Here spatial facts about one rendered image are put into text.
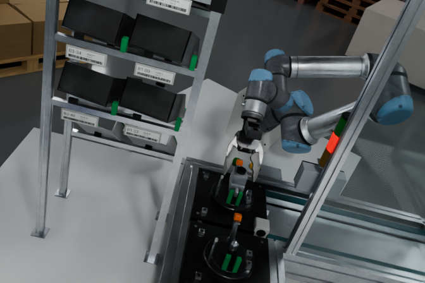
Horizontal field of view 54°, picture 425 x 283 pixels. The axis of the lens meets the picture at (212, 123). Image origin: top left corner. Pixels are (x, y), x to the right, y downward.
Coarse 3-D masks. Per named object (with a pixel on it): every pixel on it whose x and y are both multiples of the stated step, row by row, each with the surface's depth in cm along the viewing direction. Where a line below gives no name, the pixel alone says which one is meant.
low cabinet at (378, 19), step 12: (384, 0) 641; (396, 0) 668; (372, 12) 552; (384, 12) 563; (396, 12) 584; (360, 24) 564; (372, 24) 557; (384, 24) 550; (360, 36) 570; (372, 36) 562; (384, 36) 554; (348, 48) 583; (360, 48) 575; (372, 48) 567
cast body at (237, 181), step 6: (234, 168) 131; (240, 168) 129; (234, 174) 128; (240, 174) 128; (246, 174) 129; (234, 180) 128; (240, 180) 128; (246, 180) 128; (234, 186) 129; (240, 186) 129; (234, 192) 129
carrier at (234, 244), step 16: (192, 224) 122; (208, 224) 124; (192, 240) 117; (208, 240) 118; (224, 240) 117; (240, 240) 122; (256, 240) 123; (192, 256) 112; (208, 256) 111; (224, 256) 112; (240, 256) 114; (256, 256) 118; (192, 272) 108; (208, 272) 109; (224, 272) 108; (240, 272) 109; (256, 272) 113
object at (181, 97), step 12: (132, 84) 102; (144, 84) 101; (132, 96) 102; (144, 96) 101; (156, 96) 101; (168, 96) 101; (180, 96) 106; (132, 108) 102; (144, 108) 102; (156, 108) 101; (168, 108) 101; (180, 108) 112; (168, 120) 101
